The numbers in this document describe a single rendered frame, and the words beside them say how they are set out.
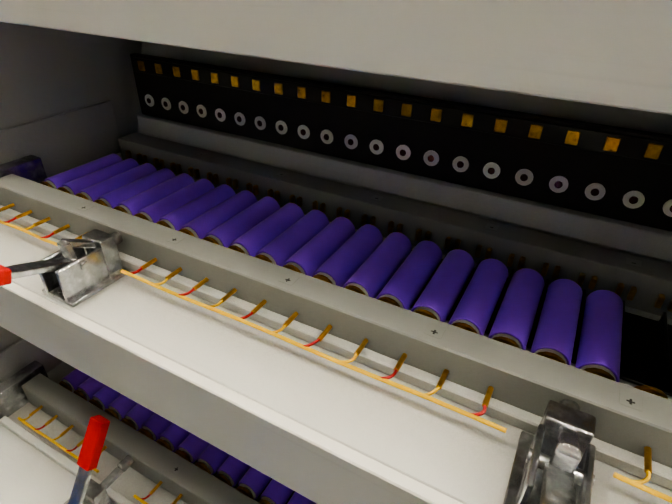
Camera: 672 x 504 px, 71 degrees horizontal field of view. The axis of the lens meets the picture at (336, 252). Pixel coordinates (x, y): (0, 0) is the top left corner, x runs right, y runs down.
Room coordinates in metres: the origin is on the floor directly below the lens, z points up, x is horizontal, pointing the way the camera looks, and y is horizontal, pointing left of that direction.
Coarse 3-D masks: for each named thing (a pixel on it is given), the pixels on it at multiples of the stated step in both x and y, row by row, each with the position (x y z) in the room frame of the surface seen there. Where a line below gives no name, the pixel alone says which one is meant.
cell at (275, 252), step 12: (312, 216) 0.32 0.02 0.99; (324, 216) 0.32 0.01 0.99; (288, 228) 0.30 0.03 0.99; (300, 228) 0.30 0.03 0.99; (312, 228) 0.31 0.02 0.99; (276, 240) 0.28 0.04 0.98; (288, 240) 0.29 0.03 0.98; (300, 240) 0.29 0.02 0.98; (264, 252) 0.27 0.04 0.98; (276, 252) 0.27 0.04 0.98; (288, 252) 0.28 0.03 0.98; (276, 264) 0.27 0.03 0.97
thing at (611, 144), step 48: (144, 96) 0.44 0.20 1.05; (192, 96) 0.42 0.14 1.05; (240, 96) 0.39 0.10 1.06; (288, 96) 0.37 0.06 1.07; (336, 96) 0.35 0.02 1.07; (384, 96) 0.34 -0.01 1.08; (288, 144) 0.38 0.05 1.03; (336, 144) 0.36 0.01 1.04; (384, 144) 0.35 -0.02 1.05; (432, 144) 0.33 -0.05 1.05; (480, 144) 0.32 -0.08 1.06; (528, 144) 0.30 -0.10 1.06; (576, 144) 0.29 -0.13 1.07; (624, 144) 0.28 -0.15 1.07; (528, 192) 0.31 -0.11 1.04; (576, 192) 0.29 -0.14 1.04; (624, 192) 0.28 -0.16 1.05
